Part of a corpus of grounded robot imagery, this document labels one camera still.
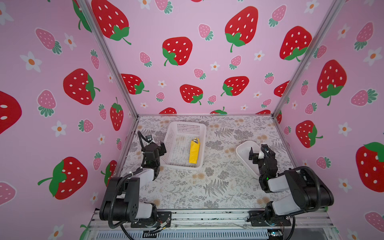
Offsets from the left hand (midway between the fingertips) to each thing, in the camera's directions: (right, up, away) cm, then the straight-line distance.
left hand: (154, 143), depth 91 cm
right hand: (+66, -3, -2) cm, 66 cm away
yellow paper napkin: (+25, -6, +7) cm, 27 cm away
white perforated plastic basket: (+13, 0, +13) cm, 18 cm away
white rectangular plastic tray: (+57, -5, +6) cm, 58 cm away
